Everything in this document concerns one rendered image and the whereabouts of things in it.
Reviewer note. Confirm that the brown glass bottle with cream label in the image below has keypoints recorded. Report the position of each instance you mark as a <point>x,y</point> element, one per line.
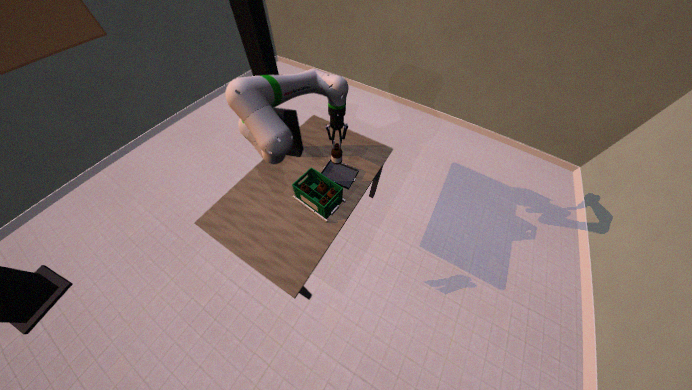
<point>336,154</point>

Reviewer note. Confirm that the green plastic crate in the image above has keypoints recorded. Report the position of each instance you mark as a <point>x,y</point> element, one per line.
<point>312,199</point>

